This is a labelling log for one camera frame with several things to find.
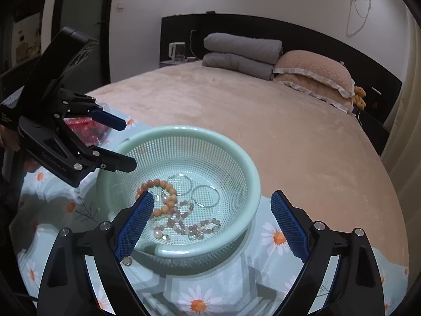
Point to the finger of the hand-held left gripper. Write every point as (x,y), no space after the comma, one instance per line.
(118,164)
(110,120)

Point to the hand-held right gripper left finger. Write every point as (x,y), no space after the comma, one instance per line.
(135,227)

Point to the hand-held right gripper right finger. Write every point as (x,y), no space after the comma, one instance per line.
(291,227)

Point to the silver crystal earring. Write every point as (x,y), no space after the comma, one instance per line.
(163,196)

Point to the thin silver bangle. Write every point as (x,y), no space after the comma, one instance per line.
(189,184)
(217,200)

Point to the green plastic colander basket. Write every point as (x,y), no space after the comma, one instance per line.
(217,168)

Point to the person's left hand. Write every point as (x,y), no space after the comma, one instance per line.
(30,166)

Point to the clear box of cherry tomatoes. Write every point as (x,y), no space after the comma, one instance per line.
(95,131)

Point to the cluttered dark shelf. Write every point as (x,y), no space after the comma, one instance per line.
(28,33)

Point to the dark glass door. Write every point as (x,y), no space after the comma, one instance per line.
(85,23)

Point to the beige bed blanket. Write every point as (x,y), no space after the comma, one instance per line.
(279,144)

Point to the green round drain tray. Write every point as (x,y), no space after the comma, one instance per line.
(210,268)

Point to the blue daisy print cloth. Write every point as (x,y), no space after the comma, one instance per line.
(230,289)

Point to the white kettle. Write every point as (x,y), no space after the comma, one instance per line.
(176,52)

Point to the dark bedside table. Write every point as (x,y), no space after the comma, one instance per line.
(375,135)

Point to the beige ruffled pillow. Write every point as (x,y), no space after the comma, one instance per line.
(312,67)
(329,97)

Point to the grey folded quilt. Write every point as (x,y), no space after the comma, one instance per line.
(236,65)
(243,46)

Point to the brown teddy bear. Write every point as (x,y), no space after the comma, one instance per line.
(359,97)

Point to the cream curtain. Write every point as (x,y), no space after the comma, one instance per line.
(406,89)

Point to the black headboard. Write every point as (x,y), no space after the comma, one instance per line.
(296,36)

